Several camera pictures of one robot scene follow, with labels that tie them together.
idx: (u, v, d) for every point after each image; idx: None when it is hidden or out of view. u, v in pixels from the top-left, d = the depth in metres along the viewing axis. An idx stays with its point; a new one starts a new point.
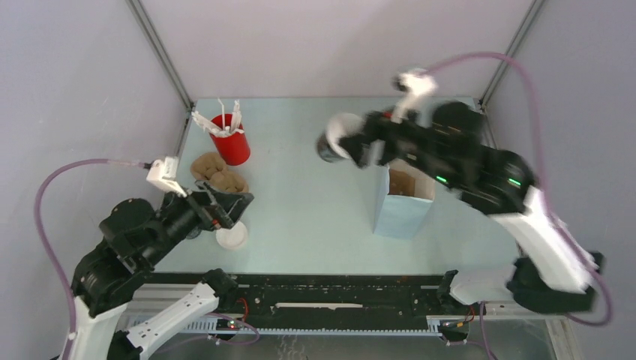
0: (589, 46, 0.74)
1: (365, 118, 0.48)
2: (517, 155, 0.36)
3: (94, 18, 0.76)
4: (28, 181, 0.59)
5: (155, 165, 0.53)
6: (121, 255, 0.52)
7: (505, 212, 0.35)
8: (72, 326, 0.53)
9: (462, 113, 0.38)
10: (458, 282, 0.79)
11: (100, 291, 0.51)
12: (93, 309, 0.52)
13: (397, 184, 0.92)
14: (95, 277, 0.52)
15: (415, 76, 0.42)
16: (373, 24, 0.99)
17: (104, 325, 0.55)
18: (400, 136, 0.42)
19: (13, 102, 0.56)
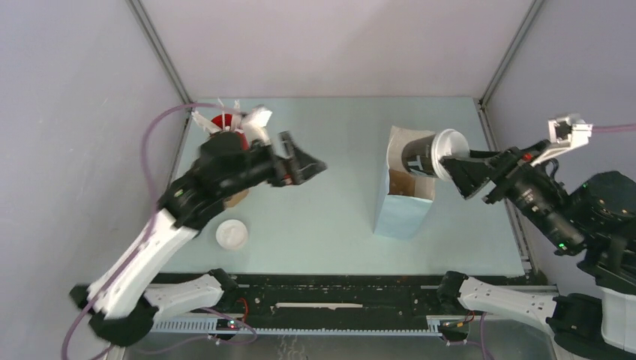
0: (589, 46, 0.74)
1: (508, 154, 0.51)
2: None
3: (94, 18, 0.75)
4: (28, 182, 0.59)
5: None
6: (214, 178, 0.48)
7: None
8: (145, 238, 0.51)
9: (635, 199, 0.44)
10: (471, 291, 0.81)
11: (188, 211, 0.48)
12: (176, 223, 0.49)
13: (398, 184, 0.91)
14: (187, 195, 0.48)
15: (574, 126, 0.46)
16: (373, 24, 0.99)
17: (172, 247, 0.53)
18: (532, 192, 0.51)
19: (13, 101, 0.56)
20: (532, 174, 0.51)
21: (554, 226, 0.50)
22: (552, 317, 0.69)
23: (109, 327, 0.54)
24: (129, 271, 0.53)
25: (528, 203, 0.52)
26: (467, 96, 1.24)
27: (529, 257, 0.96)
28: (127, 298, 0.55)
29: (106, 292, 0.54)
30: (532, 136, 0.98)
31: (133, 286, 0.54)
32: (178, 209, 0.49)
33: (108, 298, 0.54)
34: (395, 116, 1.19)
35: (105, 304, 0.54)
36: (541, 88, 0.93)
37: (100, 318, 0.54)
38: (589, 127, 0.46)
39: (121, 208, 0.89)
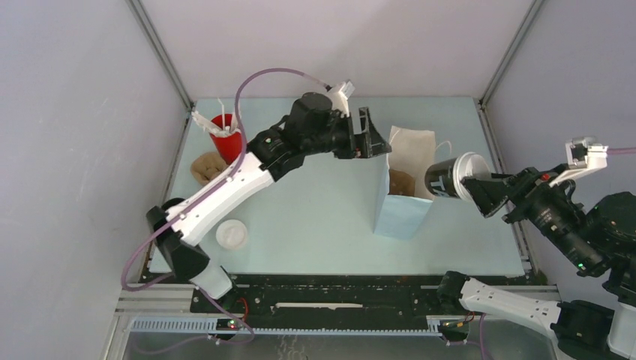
0: (589, 46, 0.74)
1: (524, 173, 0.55)
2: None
3: (94, 18, 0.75)
4: (28, 182, 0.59)
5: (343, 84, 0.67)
6: (301, 130, 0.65)
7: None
8: (232, 172, 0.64)
9: None
10: (473, 293, 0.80)
11: (272, 157, 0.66)
12: (262, 166, 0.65)
13: (397, 185, 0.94)
14: (275, 144, 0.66)
15: (593, 150, 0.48)
16: (373, 24, 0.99)
17: (251, 187, 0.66)
18: (549, 211, 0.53)
19: (13, 102, 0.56)
20: (550, 193, 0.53)
21: (573, 247, 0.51)
22: (556, 323, 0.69)
23: (181, 250, 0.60)
24: (211, 200, 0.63)
25: (546, 223, 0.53)
26: (466, 95, 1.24)
27: (529, 257, 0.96)
28: (202, 226, 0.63)
29: (186, 215, 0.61)
30: (532, 136, 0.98)
31: (211, 216, 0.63)
32: (265, 154, 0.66)
33: (187, 220, 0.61)
34: (395, 116, 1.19)
35: (183, 227, 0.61)
36: (541, 88, 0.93)
37: (176, 238, 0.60)
38: (604, 150, 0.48)
39: (121, 208, 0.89)
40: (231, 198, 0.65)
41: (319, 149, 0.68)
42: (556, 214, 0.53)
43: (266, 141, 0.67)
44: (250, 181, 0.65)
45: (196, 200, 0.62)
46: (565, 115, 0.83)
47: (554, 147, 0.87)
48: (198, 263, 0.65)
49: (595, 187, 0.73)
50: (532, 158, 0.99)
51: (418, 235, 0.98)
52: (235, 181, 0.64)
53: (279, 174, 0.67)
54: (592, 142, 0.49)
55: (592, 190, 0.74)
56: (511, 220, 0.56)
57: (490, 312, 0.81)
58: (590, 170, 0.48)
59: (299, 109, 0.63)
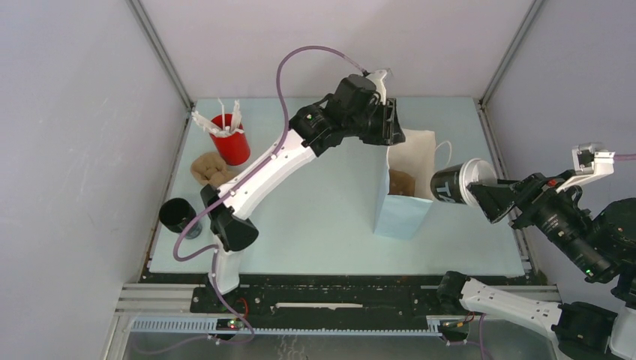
0: (589, 46, 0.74)
1: (531, 178, 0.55)
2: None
3: (94, 18, 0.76)
4: (28, 183, 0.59)
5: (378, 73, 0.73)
6: (345, 107, 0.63)
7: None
8: (277, 150, 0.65)
9: None
10: (473, 293, 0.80)
11: (314, 132, 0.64)
12: (304, 142, 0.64)
13: (398, 185, 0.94)
14: (316, 120, 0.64)
15: (598, 155, 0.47)
16: (373, 25, 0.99)
17: (295, 163, 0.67)
18: (556, 217, 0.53)
19: (14, 103, 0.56)
20: (557, 199, 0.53)
21: (580, 252, 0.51)
22: (557, 325, 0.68)
23: (233, 224, 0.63)
24: (259, 177, 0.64)
25: (553, 228, 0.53)
26: (466, 95, 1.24)
27: (529, 257, 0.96)
28: (250, 202, 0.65)
29: (236, 192, 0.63)
30: (532, 136, 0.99)
31: (258, 193, 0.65)
32: (307, 130, 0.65)
33: (237, 197, 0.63)
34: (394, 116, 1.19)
35: (234, 203, 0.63)
36: (540, 88, 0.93)
37: (226, 214, 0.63)
38: (612, 156, 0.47)
39: (121, 208, 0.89)
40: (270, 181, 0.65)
41: (357, 129, 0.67)
42: (563, 219, 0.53)
43: (307, 117, 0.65)
44: (293, 157, 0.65)
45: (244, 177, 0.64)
46: (565, 116, 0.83)
47: (554, 147, 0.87)
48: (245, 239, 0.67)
49: (595, 187, 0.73)
50: (532, 159, 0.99)
51: (418, 235, 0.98)
52: (279, 158, 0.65)
53: (319, 151, 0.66)
54: (599, 148, 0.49)
55: (593, 190, 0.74)
56: (517, 224, 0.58)
57: (490, 313, 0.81)
58: (596, 175, 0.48)
59: (346, 87, 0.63)
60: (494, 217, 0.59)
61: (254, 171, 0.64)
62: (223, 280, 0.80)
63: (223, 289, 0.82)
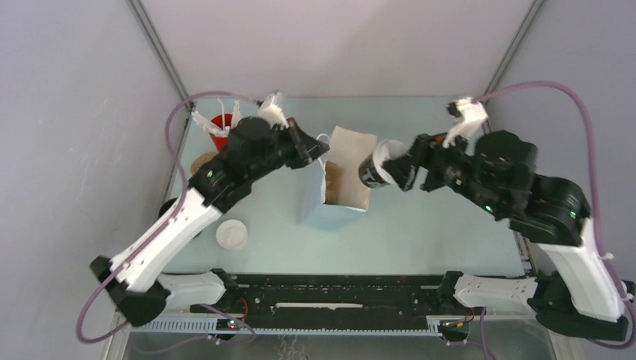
0: (589, 46, 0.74)
1: (417, 142, 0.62)
2: (573, 186, 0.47)
3: (94, 19, 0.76)
4: (29, 183, 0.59)
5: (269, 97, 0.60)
6: (242, 161, 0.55)
7: (562, 238, 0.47)
8: (175, 212, 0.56)
9: (513, 148, 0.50)
10: (464, 286, 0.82)
11: (218, 191, 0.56)
12: (205, 202, 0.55)
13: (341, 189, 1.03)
14: (217, 177, 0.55)
15: (462, 102, 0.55)
16: (373, 24, 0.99)
17: (199, 223, 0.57)
18: (448, 167, 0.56)
19: (14, 103, 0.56)
20: (449, 152, 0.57)
21: (475, 192, 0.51)
22: (532, 298, 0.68)
23: (130, 298, 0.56)
24: (158, 244, 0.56)
25: (450, 178, 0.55)
26: (466, 96, 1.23)
27: (529, 257, 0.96)
28: (151, 271, 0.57)
29: (130, 264, 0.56)
30: (532, 136, 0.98)
31: (158, 259, 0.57)
32: (207, 189, 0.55)
33: (132, 268, 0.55)
34: (394, 117, 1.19)
35: (127, 276, 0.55)
36: (540, 87, 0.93)
37: (121, 289, 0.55)
38: (470, 100, 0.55)
39: (120, 208, 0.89)
40: (172, 243, 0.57)
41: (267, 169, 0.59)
42: (454, 166, 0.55)
43: (203, 174, 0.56)
44: (195, 217, 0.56)
45: (141, 246, 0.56)
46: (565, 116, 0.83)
47: (556, 147, 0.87)
48: (152, 307, 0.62)
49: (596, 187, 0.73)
50: None
51: (418, 235, 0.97)
52: (178, 220, 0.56)
53: (225, 207, 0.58)
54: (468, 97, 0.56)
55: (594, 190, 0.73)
56: (426, 187, 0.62)
57: (484, 304, 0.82)
58: (466, 119, 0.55)
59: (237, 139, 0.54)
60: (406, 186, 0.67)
61: (151, 238, 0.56)
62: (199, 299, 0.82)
63: (209, 302, 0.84)
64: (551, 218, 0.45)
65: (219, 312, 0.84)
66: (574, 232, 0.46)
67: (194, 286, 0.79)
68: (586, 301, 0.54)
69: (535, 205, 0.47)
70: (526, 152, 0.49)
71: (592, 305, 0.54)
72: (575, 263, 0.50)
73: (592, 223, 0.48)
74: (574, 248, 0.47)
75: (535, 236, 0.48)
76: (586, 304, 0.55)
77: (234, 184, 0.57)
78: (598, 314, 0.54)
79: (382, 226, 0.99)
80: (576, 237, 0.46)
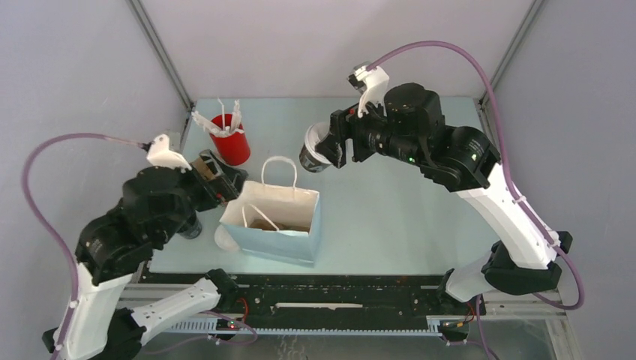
0: (586, 46, 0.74)
1: (334, 118, 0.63)
2: (478, 133, 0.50)
3: (94, 19, 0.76)
4: (30, 181, 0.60)
5: (160, 140, 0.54)
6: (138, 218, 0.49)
7: (469, 182, 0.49)
8: (73, 296, 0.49)
9: (418, 96, 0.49)
10: (450, 280, 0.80)
11: (103, 259, 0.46)
12: (95, 279, 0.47)
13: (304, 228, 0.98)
14: (98, 244, 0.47)
15: (364, 72, 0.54)
16: (372, 24, 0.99)
17: (105, 295, 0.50)
18: (370, 133, 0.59)
19: (14, 103, 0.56)
20: (367, 119, 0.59)
21: (398, 148, 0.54)
22: (486, 264, 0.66)
23: None
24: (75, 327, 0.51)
25: (373, 141, 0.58)
26: (466, 95, 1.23)
27: None
28: (91, 342, 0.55)
29: (62, 345, 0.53)
30: (532, 136, 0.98)
31: (86, 333, 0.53)
32: (94, 260, 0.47)
33: (67, 348, 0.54)
34: None
35: (67, 355, 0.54)
36: (539, 87, 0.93)
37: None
38: (364, 67, 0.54)
39: None
40: (94, 316, 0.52)
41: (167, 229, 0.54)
42: (374, 130, 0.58)
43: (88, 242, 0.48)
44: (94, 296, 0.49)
45: (64, 328, 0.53)
46: (563, 115, 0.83)
47: (556, 147, 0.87)
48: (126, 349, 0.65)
49: (594, 187, 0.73)
50: (532, 158, 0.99)
51: (416, 235, 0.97)
52: (81, 304, 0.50)
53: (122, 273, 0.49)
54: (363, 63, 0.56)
55: (592, 190, 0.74)
56: (357, 159, 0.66)
57: (475, 295, 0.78)
58: (374, 85, 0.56)
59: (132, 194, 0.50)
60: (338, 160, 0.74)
61: (68, 321, 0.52)
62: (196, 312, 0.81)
63: (209, 308, 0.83)
64: (454, 161, 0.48)
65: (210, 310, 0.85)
66: (478, 174, 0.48)
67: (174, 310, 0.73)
68: (518, 252, 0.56)
69: (444, 152, 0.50)
70: (430, 98, 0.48)
71: (523, 256, 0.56)
72: (497, 211, 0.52)
73: (500, 167, 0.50)
74: (481, 190, 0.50)
75: (447, 184, 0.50)
76: (520, 256, 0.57)
77: (124, 247, 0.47)
78: (530, 262, 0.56)
79: (382, 226, 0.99)
80: (478, 178, 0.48)
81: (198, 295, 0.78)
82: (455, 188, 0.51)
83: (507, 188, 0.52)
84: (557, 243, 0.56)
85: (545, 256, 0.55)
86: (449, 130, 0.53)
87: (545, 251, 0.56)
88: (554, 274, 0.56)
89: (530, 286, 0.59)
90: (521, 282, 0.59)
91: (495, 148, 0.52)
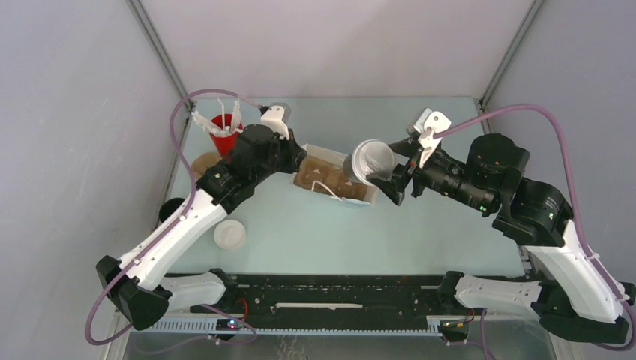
0: (591, 45, 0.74)
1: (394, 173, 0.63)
2: (551, 189, 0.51)
3: (93, 19, 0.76)
4: (27, 182, 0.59)
5: (274, 109, 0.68)
6: (248, 162, 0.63)
7: (546, 241, 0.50)
8: (185, 210, 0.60)
9: (508, 156, 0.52)
10: (465, 286, 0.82)
11: (226, 190, 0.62)
12: (214, 201, 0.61)
13: (352, 185, 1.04)
14: (226, 178, 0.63)
15: (429, 141, 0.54)
16: (374, 23, 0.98)
17: (204, 224, 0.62)
18: (436, 175, 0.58)
19: (13, 102, 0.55)
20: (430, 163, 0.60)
21: (469, 195, 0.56)
22: (536, 301, 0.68)
23: (137, 298, 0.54)
24: (167, 241, 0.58)
25: (439, 185, 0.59)
26: (467, 95, 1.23)
27: (529, 257, 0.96)
28: (157, 271, 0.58)
29: (141, 260, 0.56)
30: (533, 136, 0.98)
31: (166, 257, 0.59)
32: (216, 190, 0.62)
33: (142, 265, 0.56)
34: (394, 116, 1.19)
35: (139, 272, 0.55)
36: (541, 86, 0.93)
37: (131, 286, 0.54)
38: (431, 137, 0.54)
39: (118, 207, 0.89)
40: (183, 239, 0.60)
41: (266, 173, 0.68)
42: (442, 174, 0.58)
43: (216, 176, 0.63)
44: (204, 216, 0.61)
45: (151, 243, 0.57)
46: (566, 114, 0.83)
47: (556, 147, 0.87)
48: (157, 309, 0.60)
49: (597, 187, 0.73)
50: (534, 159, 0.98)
51: (417, 235, 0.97)
52: (188, 218, 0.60)
53: (231, 207, 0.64)
54: (426, 126, 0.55)
55: (595, 190, 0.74)
56: (417, 193, 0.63)
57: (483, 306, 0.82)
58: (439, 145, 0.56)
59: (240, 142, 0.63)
60: (398, 199, 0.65)
61: (163, 234, 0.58)
62: (205, 299, 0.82)
63: (211, 302, 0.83)
64: (532, 220, 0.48)
65: (213, 307, 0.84)
66: (554, 233, 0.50)
67: (195, 286, 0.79)
68: (583, 302, 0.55)
69: (518, 208, 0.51)
70: (518, 159, 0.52)
71: (586, 306, 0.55)
72: (564, 264, 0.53)
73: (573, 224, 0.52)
74: (556, 248, 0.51)
75: (522, 239, 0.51)
76: (586, 307, 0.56)
77: (239, 186, 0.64)
78: (595, 314, 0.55)
79: (382, 226, 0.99)
80: (556, 236, 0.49)
81: (207, 274, 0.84)
82: (528, 243, 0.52)
83: (580, 245, 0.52)
84: (625, 298, 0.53)
85: (613, 310, 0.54)
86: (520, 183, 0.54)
87: (613, 306, 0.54)
88: (622, 328, 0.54)
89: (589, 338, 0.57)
90: (580, 333, 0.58)
91: (568, 205, 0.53)
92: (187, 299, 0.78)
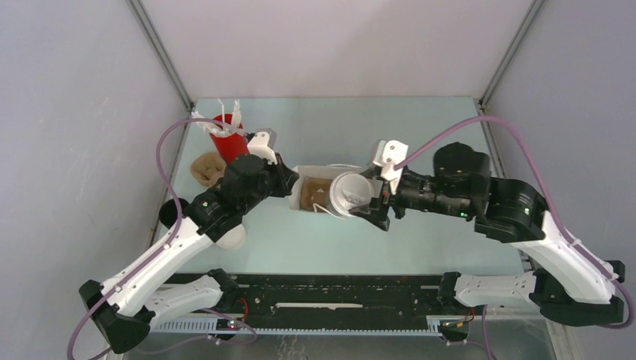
0: (590, 44, 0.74)
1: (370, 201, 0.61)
2: (523, 184, 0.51)
3: (94, 19, 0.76)
4: (27, 181, 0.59)
5: (259, 136, 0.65)
6: (237, 193, 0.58)
7: (527, 235, 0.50)
8: (169, 238, 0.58)
9: (468, 160, 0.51)
10: (463, 286, 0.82)
11: (213, 221, 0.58)
12: (199, 230, 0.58)
13: None
14: (213, 208, 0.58)
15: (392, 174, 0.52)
16: (373, 23, 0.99)
17: (190, 253, 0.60)
18: (408, 190, 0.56)
19: (13, 101, 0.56)
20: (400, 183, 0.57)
21: (446, 205, 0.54)
22: (533, 292, 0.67)
23: (116, 326, 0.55)
24: (150, 269, 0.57)
25: (418, 202, 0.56)
26: (466, 95, 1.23)
27: (529, 257, 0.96)
28: (139, 297, 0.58)
29: (121, 288, 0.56)
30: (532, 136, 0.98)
31: (149, 285, 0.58)
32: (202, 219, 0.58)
33: (123, 293, 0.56)
34: (394, 116, 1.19)
35: (119, 299, 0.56)
36: (540, 86, 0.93)
37: (111, 312, 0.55)
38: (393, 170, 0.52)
39: (118, 207, 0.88)
40: (167, 267, 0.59)
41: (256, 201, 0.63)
42: (414, 190, 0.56)
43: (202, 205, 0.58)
44: (188, 246, 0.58)
45: (133, 271, 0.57)
46: (566, 114, 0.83)
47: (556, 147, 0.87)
48: (141, 331, 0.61)
49: (597, 188, 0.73)
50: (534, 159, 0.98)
51: (417, 236, 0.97)
52: (172, 247, 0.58)
53: (217, 236, 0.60)
54: (386, 159, 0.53)
55: (595, 190, 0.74)
56: (399, 214, 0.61)
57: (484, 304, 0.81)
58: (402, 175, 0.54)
59: (229, 172, 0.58)
60: (385, 226, 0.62)
61: (145, 262, 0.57)
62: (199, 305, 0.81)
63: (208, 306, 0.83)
64: (511, 219, 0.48)
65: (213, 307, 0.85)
66: (535, 226, 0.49)
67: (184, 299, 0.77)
68: (574, 288, 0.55)
69: (494, 209, 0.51)
70: (479, 162, 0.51)
71: (579, 292, 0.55)
72: (547, 253, 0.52)
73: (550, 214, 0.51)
74: (537, 241, 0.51)
75: (504, 238, 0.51)
76: (579, 293, 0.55)
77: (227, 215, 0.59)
78: (591, 298, 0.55)
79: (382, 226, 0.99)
80: (535, 231, 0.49)
81: (203, 280, 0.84)
82: (511, 241, 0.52)
83: (560, 232, 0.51)
84: (615, 277, 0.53)
85: (605, 291, 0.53)
86: (493, 181, 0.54)
87: (605, 286, 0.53)
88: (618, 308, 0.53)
89: (586, 322, 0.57)
90: (579, 317, 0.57)
91: (541, 196, 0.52)
92: (176, 310, 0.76)
